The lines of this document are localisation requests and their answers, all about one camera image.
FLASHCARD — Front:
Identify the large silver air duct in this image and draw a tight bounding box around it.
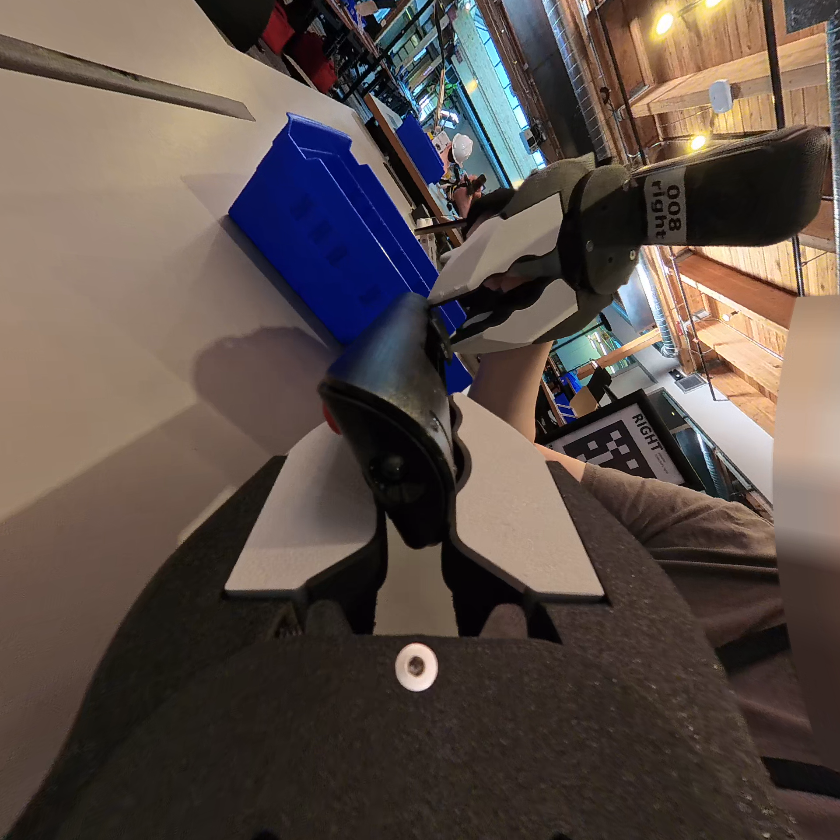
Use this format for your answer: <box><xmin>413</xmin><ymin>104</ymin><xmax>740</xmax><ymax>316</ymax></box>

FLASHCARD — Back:
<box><xmin>615</xmin><ymin>250</ymin><xmax>679</xmax><ymax>358</ymax></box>

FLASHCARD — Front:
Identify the blue plastic bin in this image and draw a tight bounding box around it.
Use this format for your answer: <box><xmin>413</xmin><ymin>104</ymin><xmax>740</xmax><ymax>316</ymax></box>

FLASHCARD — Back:
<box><xmin>230</xmin><ymin>115</ymin><xmax>473</xmax><ymax>395</ymax></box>
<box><xmin>394</xmin><ymin>116</ymin><xmax>447</xmax><ymax>185</ymax></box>

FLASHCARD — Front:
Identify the black office chair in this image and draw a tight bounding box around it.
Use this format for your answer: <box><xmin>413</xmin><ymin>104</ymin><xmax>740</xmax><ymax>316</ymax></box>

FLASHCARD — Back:
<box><xmin>197</xmin><ymin>0</ymin><xmax>277</xmax><ymax>51</ymax></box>

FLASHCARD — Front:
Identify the black remote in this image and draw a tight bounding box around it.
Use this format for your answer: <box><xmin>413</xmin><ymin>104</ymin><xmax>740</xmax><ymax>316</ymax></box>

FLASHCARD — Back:
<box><xmin>319</xmin><ymin>292</ymin><xmax>471</xmax><ymax>550</ymax></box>

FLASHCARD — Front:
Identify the black shoulder strap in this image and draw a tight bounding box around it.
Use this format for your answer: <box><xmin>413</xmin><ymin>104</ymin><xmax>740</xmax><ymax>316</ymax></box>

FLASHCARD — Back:
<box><xmin>716</xmin><ymin>620</ymin><xmax>840</xmax><ymax>798</ymax></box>

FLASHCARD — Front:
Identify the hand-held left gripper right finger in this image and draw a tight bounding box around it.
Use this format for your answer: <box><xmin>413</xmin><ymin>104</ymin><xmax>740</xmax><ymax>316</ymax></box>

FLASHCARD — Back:
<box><xmin>444</xmin><ymin>394</ymin><xmax>607</xmax><ymax>631</ymax></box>

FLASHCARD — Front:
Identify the black framed marker sign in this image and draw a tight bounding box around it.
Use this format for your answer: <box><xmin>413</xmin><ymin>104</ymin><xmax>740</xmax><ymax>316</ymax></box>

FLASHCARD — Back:
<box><xmin>545</xmin><ymin>390</ymin><xmax>697</xmax><ymax>487</ymax></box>

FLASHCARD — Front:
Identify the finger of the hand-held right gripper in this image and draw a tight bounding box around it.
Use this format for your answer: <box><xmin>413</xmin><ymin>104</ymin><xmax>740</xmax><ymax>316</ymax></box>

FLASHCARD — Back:
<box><xmin>447</xmin><ymin>279</ymin><xmax>582</xmax><ymax>357</ymax></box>
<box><xmin>427</xmin><ymin>195</ymin><xmax>567</xmax><ymax>305</ymax></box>

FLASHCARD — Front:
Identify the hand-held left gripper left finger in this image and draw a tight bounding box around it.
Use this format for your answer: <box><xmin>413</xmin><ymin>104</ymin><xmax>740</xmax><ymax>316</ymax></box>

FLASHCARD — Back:
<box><xmin>224</xmin><ymin>423</ymin><xmax>391</xmax><ymax>631</ymax></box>

